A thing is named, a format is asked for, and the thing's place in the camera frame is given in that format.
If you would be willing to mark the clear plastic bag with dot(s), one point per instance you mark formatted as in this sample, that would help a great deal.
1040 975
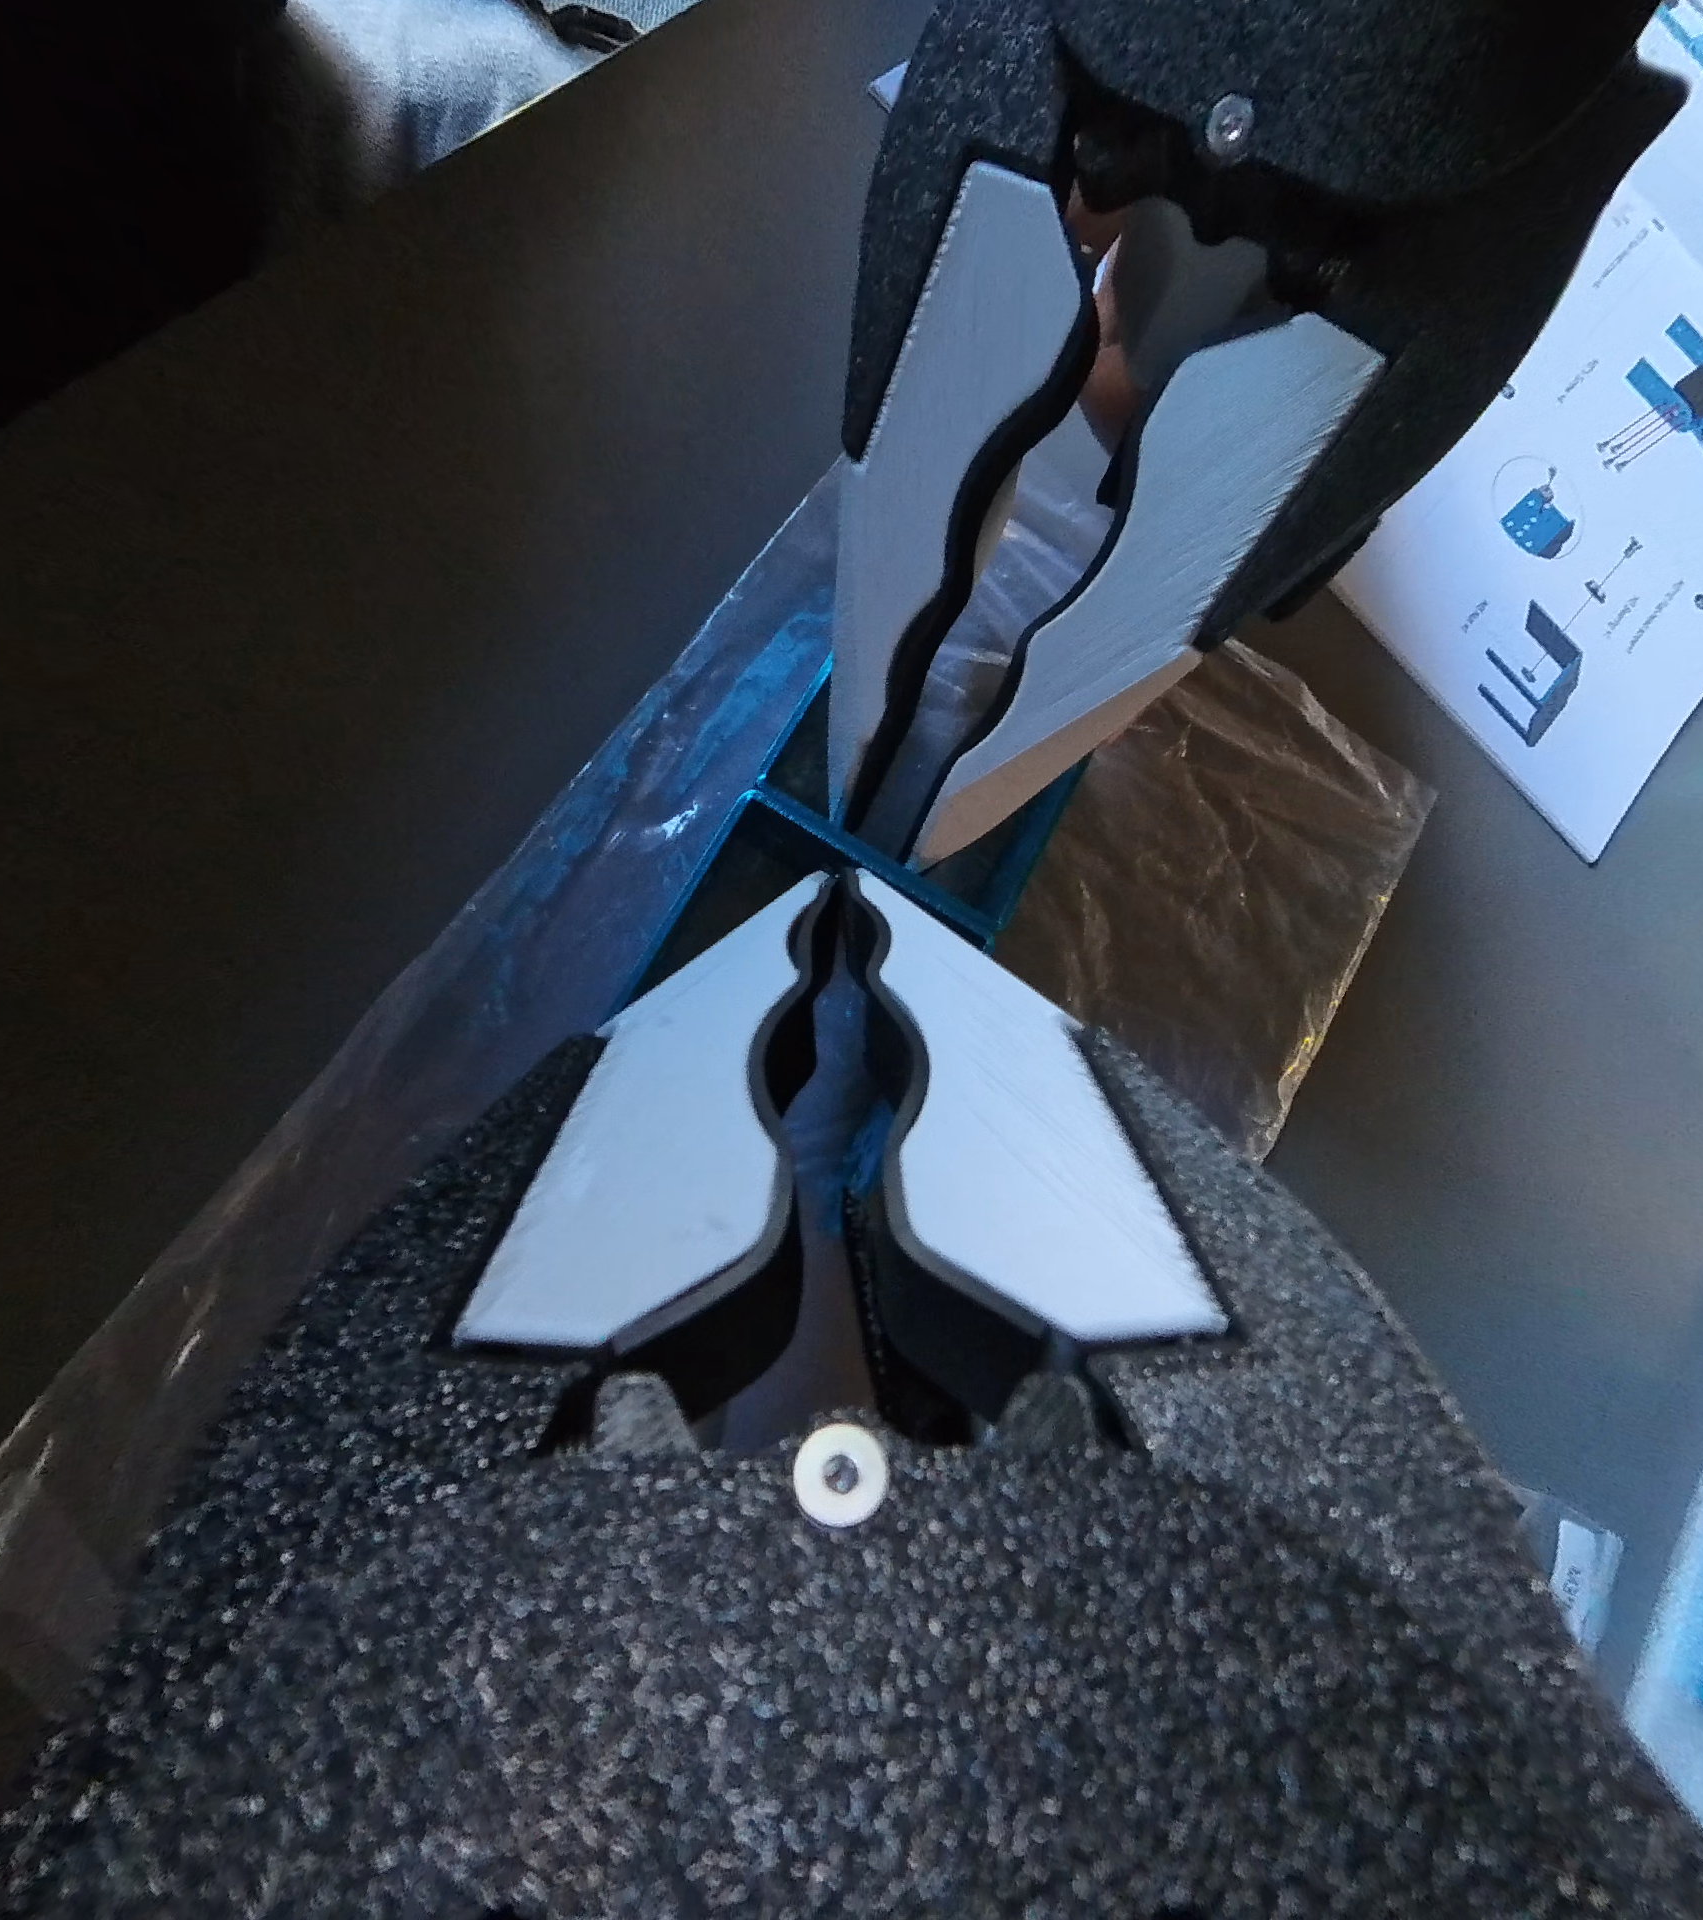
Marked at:
1211 840

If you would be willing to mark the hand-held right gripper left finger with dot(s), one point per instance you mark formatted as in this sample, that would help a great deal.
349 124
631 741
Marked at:
627 1201

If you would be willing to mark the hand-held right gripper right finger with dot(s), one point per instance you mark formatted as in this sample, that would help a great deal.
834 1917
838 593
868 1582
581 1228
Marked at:
1062 1187

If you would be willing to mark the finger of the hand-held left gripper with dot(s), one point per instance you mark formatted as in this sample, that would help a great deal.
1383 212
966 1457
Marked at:
943 375
1228 482

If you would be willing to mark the grey desk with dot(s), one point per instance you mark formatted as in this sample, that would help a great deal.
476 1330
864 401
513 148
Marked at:
268 602

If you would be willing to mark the pile of small hardware packets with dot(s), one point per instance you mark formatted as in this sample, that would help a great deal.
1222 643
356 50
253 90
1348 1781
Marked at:
1587 1590

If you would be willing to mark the white instruction booklet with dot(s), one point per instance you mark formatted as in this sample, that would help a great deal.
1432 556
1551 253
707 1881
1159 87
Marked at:
1573 719

